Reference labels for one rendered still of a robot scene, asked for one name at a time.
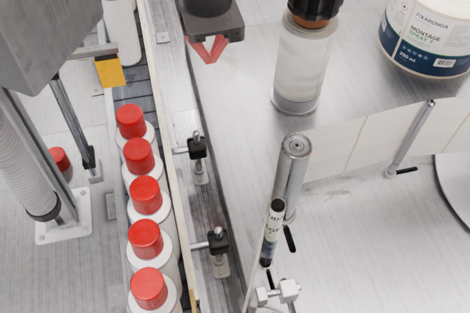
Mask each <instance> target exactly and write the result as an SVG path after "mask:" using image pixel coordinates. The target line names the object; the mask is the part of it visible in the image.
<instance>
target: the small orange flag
mask: <svg viewBox="0 0 470 313"><path fill-rule="evenodd" d="M94 63H95V65H96V68H97V72H98V74H99V78H100V81H101V84H102V87H103V89H105V88H111V87H119V86H123V85H126V82H125V79H124V74H123V71H122V66H121V63H120V58H119V55H118V54H117V53H116V54H108V55H102V56H98V57H94Z"/></svg>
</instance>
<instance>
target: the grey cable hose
mask: <svg viewBox="0 0 470 313"><path fill-rule="evenodd" d="M0 176H1V178H2V179H3V180H4V182H5V183H6V184H7V185H8V186H9V188H10V189H11V191H12V192H13V193H14V194H15V195H16V196H17V198H18V199H19V201H20V202H21V203H22V204H23V206H24V207H25V210H26V212H27V214H28V215H29V216H30V217H31V218H32V219H33V220H35V221H39V222H47V221H51V220H53V219H54V218H55V217H56V216H57V215H58V214H59V212H60V210H61V206H62V202H61V200H60V197H59V195H58V194H57V192H56V191H54V190H52V188H51V186H50V185H49V183H48V181H47V180H46V178H45V177H44V175H43V174H42V172H41V170H40V169H39V167H38V166H37V164H36V162H35V161H34V159H33V158H32V156H31V155H30V153H29V151H28V150H27V148H26V147H25V145H24V143H23V142H22V140H21V139H20V137H19V135H18V134H17V132H16V131H15V129H14V128H13V126H12V124H11V123H10V122H9V120H8V118H7V116H6V115H5V113H4V112H3V110H2V109H1V107H0Z"/></svg>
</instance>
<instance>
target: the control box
mask: <svg viewBox="0 0 470 313"><path fill-rule="evenodd" d="M103 15H104V9H103V6H102V0H0V86H1V87H5V88H7V89H10V90H13V91H15V92H19V93H21V94H24V95H27V96H30V97H35V96H38V95H39V94H40V93H41V91H42V90H43V89H44V88H45V86H46V85H47V84H48V83H49V82H50V81H51V79H52V78H53V77H54V76H55V74H56V73H57V72H58V70H59V69H60V68H61V67H62V66H63V65H64V64H65V62H66V61H67V60H68V59H69V57H70V56H71V55H72V54H73V53H74V52H75V50H76V49H77V48H78V46H79V45H80V44H81V43H82V42H83V41H84V40H85V38H86V37H87V36H88V35H89V33H90V32H91V31H92V30H93V28H95V27H96V25H97V24H98V23H99V21H100V20H101V19H102V17H103Z"/></svg>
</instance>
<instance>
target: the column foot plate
mask: <svg viewBox="0 0 470 313"><path fill-rule="evenodd" d="M71 191H72V193H73V195H74V196H75V198H76V200H77V210H78V224H76V225H72V226H66V227H62V228H56V229H52V230H50V229H49V228H48V227H47V226H46V225H45V223H44V222H39V221H35V243H36V244H37V245H46V244H50V243H53V242H59V241H63V240H70V239H74V238H79V237H83V236H87V235H91V234H92V231H93V229H92V210H91V200H90V189H89V188H88V187H82V188H77V189H71Z"/></svg>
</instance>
